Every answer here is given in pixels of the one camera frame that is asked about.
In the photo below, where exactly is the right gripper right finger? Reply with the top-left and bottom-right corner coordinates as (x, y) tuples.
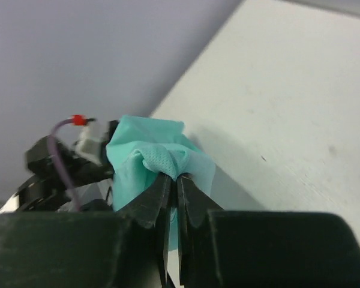
(176, 174), (222, 285)

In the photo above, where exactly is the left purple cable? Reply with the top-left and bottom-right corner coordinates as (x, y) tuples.
(47, 113), (97, 212)

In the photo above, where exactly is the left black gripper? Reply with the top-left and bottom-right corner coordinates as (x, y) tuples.
(24, 119), (118, 191)

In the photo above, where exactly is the teal t-shirt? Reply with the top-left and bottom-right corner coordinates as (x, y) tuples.
(105, 114), (216, 251)

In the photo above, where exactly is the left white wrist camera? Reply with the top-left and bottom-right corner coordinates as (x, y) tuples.
(74, 120), (109, 166)

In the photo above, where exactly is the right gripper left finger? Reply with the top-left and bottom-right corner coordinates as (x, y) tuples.
(116, 173), (172, 285)

